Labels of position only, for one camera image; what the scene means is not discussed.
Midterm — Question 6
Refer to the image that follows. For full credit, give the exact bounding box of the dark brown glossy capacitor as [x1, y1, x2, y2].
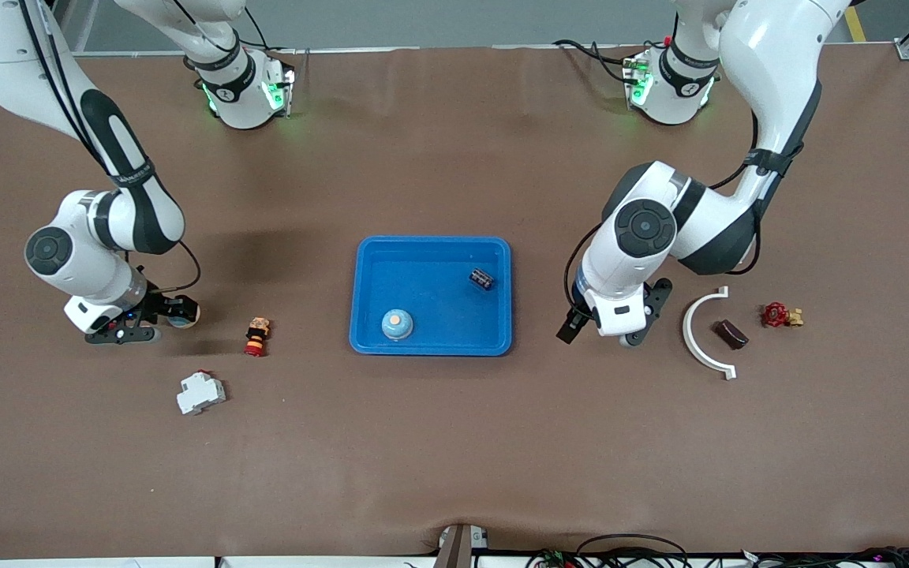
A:
[713, 319, 750, 350]

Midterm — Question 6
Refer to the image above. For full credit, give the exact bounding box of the orange and red push button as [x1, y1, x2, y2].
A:
[244, 317, 272, 357]

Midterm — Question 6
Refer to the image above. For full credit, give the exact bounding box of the white circuit breaker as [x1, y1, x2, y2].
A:
[176, 370, 227, 417]

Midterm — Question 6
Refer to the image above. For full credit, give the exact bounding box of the red handwheel brass valve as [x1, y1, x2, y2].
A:
[761, 301, 806, 329]

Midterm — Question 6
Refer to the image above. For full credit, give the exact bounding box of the blue plastic tray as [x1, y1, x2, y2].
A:
[349, 236, 513, 357]

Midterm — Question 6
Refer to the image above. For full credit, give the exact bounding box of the brown table mat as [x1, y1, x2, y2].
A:
[0, 43, 909, 561]

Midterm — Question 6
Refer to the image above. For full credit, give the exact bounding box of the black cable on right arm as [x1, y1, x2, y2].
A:
[17, 0, 203, 294]

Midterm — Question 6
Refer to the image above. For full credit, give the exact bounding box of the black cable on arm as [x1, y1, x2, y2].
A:
[563, 110, 806, 316]
[17, 0, 203, 294]

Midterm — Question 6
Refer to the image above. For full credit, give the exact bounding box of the white curved plastic bracket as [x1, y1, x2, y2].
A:
[682, 286, 739, 381]

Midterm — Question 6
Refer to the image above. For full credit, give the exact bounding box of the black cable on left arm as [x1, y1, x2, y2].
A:
[563, 110, 806, 316]

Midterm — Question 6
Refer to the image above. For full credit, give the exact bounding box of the metal table edge bracket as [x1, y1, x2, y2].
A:
[435, 523, 491, 568]

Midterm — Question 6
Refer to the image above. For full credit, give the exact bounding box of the black base cable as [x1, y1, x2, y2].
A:
[553, 38, 638, 84]

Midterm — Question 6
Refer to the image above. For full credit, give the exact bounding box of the black cable bundle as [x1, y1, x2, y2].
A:
[526, 533, 909, 568]

